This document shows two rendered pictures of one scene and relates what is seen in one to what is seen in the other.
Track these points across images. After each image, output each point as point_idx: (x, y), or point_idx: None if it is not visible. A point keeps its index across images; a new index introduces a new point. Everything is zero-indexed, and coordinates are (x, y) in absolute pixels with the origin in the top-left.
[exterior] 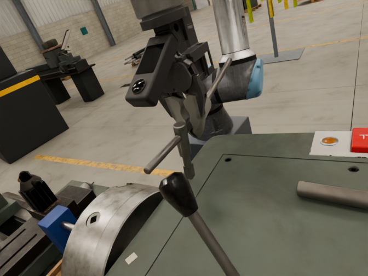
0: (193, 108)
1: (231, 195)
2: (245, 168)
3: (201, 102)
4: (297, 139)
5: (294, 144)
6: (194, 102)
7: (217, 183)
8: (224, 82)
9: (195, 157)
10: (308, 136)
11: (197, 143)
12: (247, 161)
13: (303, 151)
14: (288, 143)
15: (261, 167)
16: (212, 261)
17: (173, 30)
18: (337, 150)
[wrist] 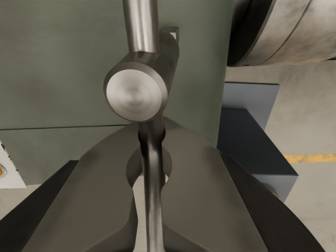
0: (87, 187)
1: (54, 8)
2: (79, 92)
3: (15, 218)
4: (39, 169)
5: (36, 158)
6: (57, 219)
7: (107, 39)
8: None
9: (205, 111)
10: (30, 177)
11: (261, 175)
12: (86, 111)
13: (13, 144)
14: (46, 160)
15: (52, 100)
16: None
17: None
18: None
